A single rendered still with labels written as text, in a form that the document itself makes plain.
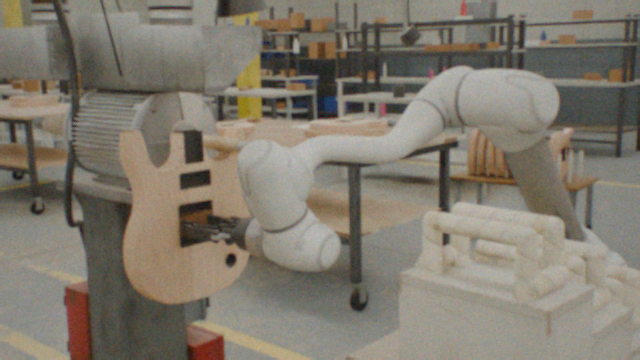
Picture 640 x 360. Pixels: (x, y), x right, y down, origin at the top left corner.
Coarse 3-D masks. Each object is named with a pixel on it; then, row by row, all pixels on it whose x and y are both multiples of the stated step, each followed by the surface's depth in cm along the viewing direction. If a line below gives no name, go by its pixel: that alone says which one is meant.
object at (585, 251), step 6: (540, 240) 134; (564, 240) 132; (570, 240) 131; (540, 246) 134; (564, 246) 131; (570, 246) 130; (576, 246) 129; (582, 246) 129; (588, 246) 128; (594, 246) 128; (600, 246) 128; (564, 252) 131; (570, 252) 130; (576, 252) 129; (582, 252) 128; (588, 252) 128; (594, 252) 127; (600, 252) 127; (582, 258) 129; (588, 258) 128
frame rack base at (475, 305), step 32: (416, 288) 122; (448, 288) 118; (480, 288) 116; (512, 288) 116; (576, 288) 116; (416, 320) 124; (448, 320) 119; (480, 320) 115; (512, 320) 111; (544, 320) 107; (576, 320) 113; (416, 352) 125; (448, 352) 120; (480, 352) 116; (512, 352) 112; (544, 352) 108; (576, 352) 114
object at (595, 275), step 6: (594, 258) 127; (600, 258) 127; (588, 264) 128; (594, 264) 127; (600, 264) 127; (588, 270) 128; (594, 270) 127; (600, 270) 127; (588, 276) 128; (594, 276) 128; (600, 276) 127; (588, 282) 129; (594, 282) 128; (600, 282) 128; (594, 288) 128; (600, 288) 128
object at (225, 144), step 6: (204, 138) 182; (210, 138) 181; (216, 138) 179; (222, 138) 178; (228, 138) 178; (210, 144) 180; (216, 144) 179; (222, 144) 177; (228, 144) 176; (234, 144) 174; (222, 150) 179; (228, 150) 177; (234, 150) 175
